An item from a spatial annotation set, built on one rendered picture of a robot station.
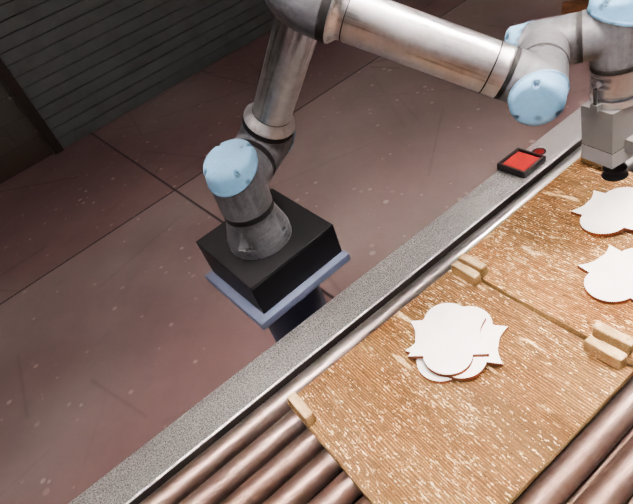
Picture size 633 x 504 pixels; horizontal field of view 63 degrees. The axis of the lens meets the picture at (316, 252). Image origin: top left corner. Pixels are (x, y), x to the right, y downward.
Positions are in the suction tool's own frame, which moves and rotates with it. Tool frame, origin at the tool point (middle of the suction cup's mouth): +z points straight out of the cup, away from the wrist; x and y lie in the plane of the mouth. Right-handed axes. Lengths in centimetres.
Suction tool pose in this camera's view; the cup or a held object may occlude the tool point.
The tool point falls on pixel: (614, 174)
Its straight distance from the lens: 107.5
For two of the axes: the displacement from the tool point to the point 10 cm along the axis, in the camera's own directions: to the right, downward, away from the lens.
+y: 8.5, -5.0, 1.4
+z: 3.3, 7.3, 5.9
